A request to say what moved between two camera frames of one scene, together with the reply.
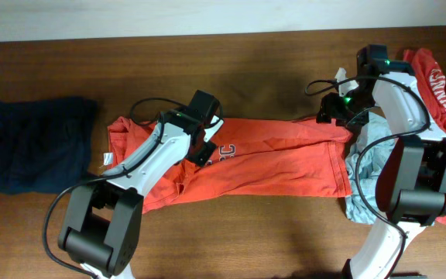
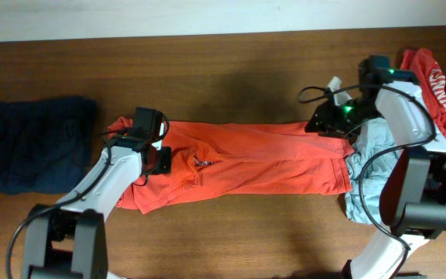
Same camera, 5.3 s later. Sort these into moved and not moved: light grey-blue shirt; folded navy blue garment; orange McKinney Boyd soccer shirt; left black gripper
Moved: left black gripper
Not moved: orange McKinney Boyd soccer shirt; light grey-blue shirt; folded navy blue garment
